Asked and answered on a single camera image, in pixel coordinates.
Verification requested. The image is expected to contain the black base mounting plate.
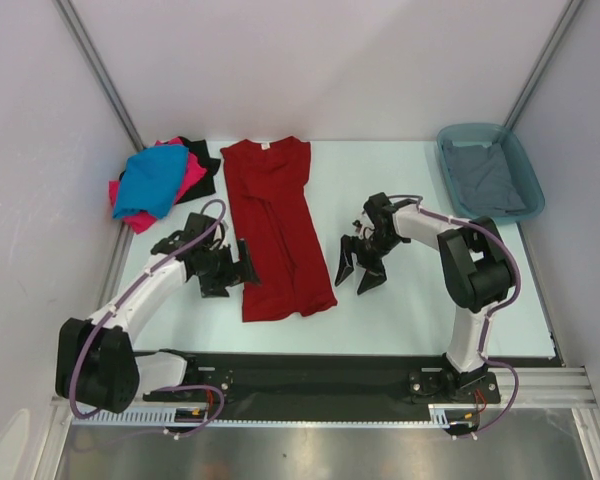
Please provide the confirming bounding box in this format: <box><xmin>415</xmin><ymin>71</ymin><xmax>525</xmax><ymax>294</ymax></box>
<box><xmin>141</xmin><ymin>352</ymin><xmax>503</xmax><ymax>423</ymax></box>

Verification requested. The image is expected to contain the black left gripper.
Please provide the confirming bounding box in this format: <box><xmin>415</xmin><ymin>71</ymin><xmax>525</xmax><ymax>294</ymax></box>
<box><xmin>195</xmin><ymin>239</ymin><xmax>260</xmax><ymax>298</ymax></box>

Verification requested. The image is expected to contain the grey t shirt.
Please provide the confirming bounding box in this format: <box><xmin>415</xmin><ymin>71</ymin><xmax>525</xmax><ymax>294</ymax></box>
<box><xmin>442</xmin><ymin>141</ymin><xmax>526</xmax><ymax>217</ymax></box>

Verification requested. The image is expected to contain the left aluminium corner post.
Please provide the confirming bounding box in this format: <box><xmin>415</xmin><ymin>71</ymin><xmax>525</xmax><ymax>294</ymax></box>
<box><xmin>52</xmin><ymin>0</ymin><xmax>145</xmax><ymax>151</ymax></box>

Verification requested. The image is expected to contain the right aluminium corner post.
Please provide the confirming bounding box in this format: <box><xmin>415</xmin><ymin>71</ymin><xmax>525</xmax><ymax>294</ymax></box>
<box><xmin>503</xmin><ymin>0</ymin><xmax>588</xmax><ymax>130</ymax></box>

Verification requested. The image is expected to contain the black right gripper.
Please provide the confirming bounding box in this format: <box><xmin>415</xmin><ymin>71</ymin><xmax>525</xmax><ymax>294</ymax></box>
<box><xmin>335</xmin><ymin>230</ymin><xmax>405</xmax><ymax>294</ymax></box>

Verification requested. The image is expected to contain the grey slotted cable duct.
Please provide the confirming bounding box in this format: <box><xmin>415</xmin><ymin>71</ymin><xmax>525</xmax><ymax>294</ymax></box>
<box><xmin>73</xmin><ymin>405</ymin><xmax>477</xmax><ymax>429</ymax></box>

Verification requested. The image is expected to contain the teal plastic basket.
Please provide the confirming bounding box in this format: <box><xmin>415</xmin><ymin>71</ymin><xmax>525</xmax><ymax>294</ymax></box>
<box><xmin>436</xmin><ymin>123</ymin><xmax>545</xmax><ymax>224</ymax></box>

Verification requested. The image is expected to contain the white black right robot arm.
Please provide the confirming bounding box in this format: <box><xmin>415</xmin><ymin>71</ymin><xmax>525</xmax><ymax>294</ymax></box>
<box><xmin>334</xmin><ymin>192</ymin><xmax>521</xmax><ymax>401</ymax></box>

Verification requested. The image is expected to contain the red t shirt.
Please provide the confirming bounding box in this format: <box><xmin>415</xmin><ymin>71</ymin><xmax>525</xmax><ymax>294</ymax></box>
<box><xmin>220</xmin><ymin>136</ymin><xmax>337</xmax><ymax>323</ymax></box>

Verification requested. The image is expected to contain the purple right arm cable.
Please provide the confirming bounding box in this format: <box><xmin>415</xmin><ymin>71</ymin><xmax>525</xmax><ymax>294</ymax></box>
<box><xmin>389</xmin><ymin>194</ymin><xmax>524</xmax><ymax>441</ymax></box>

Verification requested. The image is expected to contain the aluminium front frame rail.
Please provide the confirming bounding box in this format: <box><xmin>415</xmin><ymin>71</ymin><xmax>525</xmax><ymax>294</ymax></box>
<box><xmin>75</xmin><ymin>365</ymin><xmax>596</xmax><ymax>415</ymax></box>

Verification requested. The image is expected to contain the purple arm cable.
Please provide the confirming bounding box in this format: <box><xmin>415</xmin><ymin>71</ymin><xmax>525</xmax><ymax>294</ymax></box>
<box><xmin>389</xmin><ymin>194</ymin><xmax>524</xmax><ymax>441</ymax></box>
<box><xmin>68</xmin><ymin>199</ymin><xmax>227</xmax><ymax>451</ymax></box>

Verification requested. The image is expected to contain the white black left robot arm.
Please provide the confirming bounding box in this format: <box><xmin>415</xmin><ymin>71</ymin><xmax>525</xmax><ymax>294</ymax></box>
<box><xmin>55</xmin><ymin>213</ymin><xmax>260</xmax><ymax>413</ymax></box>

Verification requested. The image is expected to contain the aluminium corner post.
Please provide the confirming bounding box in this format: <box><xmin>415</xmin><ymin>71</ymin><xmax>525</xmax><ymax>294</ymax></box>
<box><xmin>52</xmin><ymin>0</ymin><xmax>145</xmax><ymax>151</ymax></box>
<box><xmin>503</xmin><ymin>0</ymin><xmax>588</xmax><ymax>130</ymax></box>

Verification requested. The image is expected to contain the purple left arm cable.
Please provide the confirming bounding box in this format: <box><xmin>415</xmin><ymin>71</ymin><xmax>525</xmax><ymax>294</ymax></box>
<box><xmin>68</xmin><ymin>199</ymin><xmax>227</xmax><ymax>451</ymax></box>

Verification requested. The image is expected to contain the blue t shirt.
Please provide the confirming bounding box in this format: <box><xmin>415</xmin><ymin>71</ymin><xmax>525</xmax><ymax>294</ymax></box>
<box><xmin>113</xmin><ymin>145</ymin><xmax>188</xmax><ymax>219</ymax></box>

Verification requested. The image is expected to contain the black folded t shirt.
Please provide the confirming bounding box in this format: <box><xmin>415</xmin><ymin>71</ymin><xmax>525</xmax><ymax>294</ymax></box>
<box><xmin>118</xmin><ymin>135</ymin><xmax>222</xmax><ymax>206</ymax></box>

